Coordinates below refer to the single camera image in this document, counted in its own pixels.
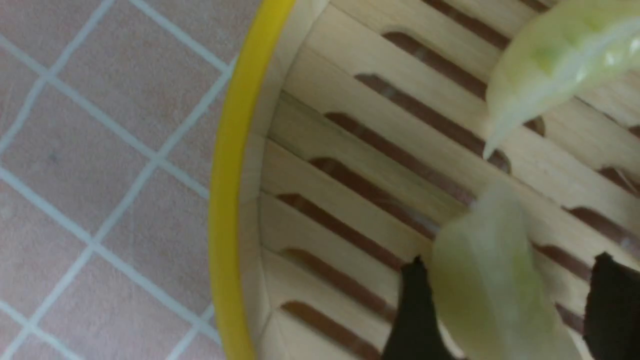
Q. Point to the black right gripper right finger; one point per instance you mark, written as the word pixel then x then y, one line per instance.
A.
pixel 611 327

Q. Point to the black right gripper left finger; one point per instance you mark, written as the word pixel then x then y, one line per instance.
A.
pixel 415 333

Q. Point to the pale green dumpling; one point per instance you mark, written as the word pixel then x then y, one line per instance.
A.
pixel 486 289

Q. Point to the yellow-rimmed bamboo steamer tray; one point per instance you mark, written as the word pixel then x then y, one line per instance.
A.
pixel 351 130

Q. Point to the pink checked tablecloth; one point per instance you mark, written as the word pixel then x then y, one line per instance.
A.
pixel 109 113

